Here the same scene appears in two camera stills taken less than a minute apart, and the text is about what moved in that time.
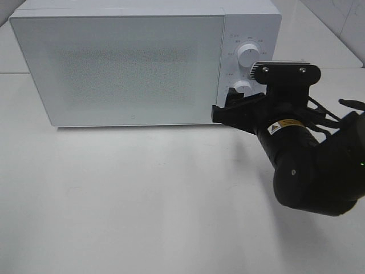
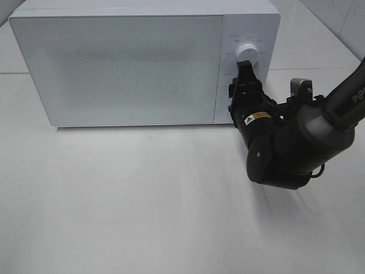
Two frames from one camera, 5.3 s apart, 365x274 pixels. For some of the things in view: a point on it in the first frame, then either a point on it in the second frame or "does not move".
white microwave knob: x=247 y=55 does not move
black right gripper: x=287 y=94 -> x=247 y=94
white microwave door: x=93 y=70 does not move
